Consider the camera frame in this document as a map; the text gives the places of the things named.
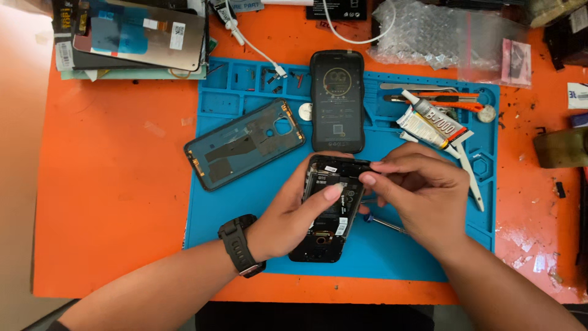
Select white looped cable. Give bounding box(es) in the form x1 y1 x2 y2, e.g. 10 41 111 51
321 0 398 46

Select metal tweezers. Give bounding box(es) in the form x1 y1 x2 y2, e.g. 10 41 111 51
379 82 459 93

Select black wristwatch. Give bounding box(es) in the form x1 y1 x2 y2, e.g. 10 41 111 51
217 214 267 279

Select person's left hand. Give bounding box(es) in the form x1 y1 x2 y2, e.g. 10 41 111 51
246 151 356 263

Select black box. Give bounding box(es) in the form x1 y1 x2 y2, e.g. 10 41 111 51
306 0 368 21

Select white yellow glue tube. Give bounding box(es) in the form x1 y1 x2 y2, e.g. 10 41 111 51
395 107 450 150

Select white cable with plug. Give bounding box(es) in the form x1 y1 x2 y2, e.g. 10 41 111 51
220 0 288 80

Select small black phone parts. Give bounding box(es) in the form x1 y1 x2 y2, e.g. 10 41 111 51
263 68 285 95

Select clear glue tube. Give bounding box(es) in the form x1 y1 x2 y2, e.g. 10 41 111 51
401 89 475 141

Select replacement phone screen panel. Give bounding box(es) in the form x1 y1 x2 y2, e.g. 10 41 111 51
73 0 206 73

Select white plastic pry tool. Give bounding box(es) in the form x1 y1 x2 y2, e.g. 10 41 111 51
452 140 486 212

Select heap of dark phone parts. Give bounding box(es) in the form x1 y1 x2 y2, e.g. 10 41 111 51
527 0 588 72

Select olive green block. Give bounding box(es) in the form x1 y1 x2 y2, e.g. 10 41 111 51
532 127 588 169

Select stack of phone part packets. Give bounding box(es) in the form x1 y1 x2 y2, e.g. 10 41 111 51
51 0 213 82

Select blue tipped screwdriver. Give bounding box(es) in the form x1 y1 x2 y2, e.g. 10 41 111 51
362 212 408 235

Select orange utility knife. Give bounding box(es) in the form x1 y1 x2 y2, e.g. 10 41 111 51
383 91 486 114

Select bubble wrap bag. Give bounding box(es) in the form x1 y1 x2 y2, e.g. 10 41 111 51
367 0 470 70

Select blue silicone repair mat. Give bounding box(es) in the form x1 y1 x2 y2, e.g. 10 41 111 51
183 56 502 282

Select blue phone back cover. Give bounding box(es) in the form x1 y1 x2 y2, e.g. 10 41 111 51
183 97 307 193

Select black phone with lit screen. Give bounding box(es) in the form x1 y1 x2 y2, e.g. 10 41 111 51
309 49 366 154

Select white printed packet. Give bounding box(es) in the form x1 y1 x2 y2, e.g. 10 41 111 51
567 82 588 110

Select person's right hand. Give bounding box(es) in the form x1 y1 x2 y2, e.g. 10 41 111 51
357 142 472 259

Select clear zip bag pink card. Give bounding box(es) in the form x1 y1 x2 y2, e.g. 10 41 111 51
458 10 534 89

